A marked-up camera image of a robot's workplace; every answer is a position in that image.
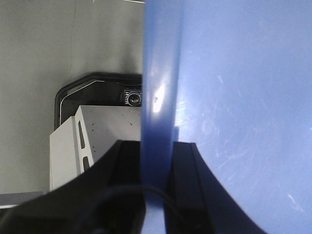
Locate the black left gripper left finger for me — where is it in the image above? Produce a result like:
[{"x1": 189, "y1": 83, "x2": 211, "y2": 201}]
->
[{"x1": 0, "y1": 140, "x2": 145, "y2": 234}]

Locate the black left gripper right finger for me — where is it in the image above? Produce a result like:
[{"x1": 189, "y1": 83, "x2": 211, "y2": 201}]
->
[{"x1": 165, "y1": 142, "x2": 264, "y2": 234}]

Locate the blue plastic tray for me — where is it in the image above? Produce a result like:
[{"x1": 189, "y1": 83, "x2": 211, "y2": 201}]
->
[{"x1": 141, "y1": 0, "x2": 312, "y2": 234}]

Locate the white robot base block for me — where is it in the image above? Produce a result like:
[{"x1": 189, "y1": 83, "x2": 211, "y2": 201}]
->
[{"x1": 50, "y1": 105, "x2": 141, "y2": 191}]

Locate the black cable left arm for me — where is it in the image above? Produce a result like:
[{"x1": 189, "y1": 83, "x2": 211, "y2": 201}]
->
[{"x1": 107, "y1": 185, "x2": 186, "y2": 234}]

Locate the front camera on robot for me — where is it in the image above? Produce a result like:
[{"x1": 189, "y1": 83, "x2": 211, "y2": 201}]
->
[{"x1": 123, "y1": 89, "x2": 142, "y2": 107}]

